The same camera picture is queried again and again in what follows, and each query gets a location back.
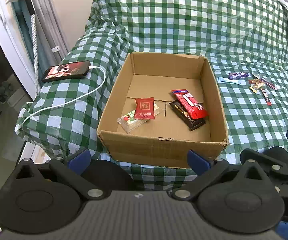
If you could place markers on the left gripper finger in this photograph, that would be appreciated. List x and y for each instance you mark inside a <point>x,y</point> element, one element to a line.
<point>68,170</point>
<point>208,173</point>

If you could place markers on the thin red stick packet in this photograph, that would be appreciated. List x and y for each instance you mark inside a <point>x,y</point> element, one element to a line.
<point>266,97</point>

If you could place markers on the dark brown snack bar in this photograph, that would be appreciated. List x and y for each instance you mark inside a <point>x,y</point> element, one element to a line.
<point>182,113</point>

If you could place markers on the red KitKat wrapper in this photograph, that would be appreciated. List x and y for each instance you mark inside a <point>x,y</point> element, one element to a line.
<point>193,108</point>

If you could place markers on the clear nut bar packet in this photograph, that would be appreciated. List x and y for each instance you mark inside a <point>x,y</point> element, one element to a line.
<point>129,123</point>

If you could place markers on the purple candy wrapper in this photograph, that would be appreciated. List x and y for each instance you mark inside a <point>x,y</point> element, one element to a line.
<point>238,75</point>

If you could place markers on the small red snack packet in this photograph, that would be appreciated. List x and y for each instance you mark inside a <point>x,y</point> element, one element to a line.
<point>144,109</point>

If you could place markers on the small gold wrapped candy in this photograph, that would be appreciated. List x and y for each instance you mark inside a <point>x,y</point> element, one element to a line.
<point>255,87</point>

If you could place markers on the brown cardboard box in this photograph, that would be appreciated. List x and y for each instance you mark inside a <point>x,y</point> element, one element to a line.
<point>165,140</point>

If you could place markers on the light blue stick packet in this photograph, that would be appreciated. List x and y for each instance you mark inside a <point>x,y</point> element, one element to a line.
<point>223,79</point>

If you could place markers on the black smartphone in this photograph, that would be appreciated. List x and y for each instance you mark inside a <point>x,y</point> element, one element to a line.
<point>74,70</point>

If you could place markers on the green white checkered cloth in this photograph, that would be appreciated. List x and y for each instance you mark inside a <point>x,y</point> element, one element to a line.
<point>234,35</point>

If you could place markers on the grey curtain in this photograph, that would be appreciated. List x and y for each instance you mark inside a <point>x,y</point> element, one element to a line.
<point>52,43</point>

